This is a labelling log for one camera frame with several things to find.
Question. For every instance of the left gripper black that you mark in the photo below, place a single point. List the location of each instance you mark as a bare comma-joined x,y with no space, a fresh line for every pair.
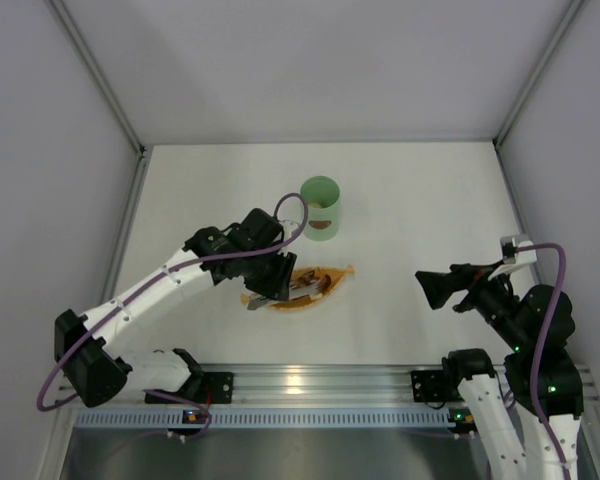
278,276

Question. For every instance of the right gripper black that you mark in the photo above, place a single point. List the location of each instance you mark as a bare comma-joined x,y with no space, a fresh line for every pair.
462,288

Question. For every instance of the metal tongs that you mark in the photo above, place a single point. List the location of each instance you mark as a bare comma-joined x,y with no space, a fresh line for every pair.
254,302

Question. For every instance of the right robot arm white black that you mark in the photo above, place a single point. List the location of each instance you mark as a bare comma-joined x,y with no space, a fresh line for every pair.
534,435

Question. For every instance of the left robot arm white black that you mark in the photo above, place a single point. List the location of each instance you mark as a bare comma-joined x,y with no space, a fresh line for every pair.
93,348

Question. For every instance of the green cylindrical lunch container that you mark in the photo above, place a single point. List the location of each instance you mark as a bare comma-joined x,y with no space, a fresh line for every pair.
323,224

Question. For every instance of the orange boat-shaped woven tray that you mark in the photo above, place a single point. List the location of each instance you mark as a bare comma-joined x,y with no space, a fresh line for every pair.
338,276

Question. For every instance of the brown food toy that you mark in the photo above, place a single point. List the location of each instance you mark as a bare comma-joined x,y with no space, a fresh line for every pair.
310,277

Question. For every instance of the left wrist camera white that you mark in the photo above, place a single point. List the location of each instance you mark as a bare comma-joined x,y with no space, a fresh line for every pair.
292,225

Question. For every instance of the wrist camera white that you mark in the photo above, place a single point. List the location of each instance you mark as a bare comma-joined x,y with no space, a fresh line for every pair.
292,225
517,253

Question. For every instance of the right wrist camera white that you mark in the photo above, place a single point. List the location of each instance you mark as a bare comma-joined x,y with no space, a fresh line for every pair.
517,253

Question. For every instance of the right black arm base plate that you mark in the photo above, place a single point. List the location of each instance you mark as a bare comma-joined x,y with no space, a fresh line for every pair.
433,387

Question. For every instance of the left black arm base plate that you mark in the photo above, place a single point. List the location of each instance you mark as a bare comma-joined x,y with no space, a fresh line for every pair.
207,388

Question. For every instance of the aluminium mounting rail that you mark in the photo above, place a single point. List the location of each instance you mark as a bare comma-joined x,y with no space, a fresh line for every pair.
321,386

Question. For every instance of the left aluminium frame post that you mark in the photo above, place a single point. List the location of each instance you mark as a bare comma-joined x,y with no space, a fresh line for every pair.
66,21

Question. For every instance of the aluminium frame post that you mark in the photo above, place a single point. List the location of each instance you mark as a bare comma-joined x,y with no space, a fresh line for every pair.
66,21
539,67

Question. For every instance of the slotted grey cable duct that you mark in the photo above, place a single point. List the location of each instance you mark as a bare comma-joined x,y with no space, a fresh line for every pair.
266,418

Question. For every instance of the right aluminium frame post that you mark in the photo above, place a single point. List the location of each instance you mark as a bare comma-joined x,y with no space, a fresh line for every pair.
539,67

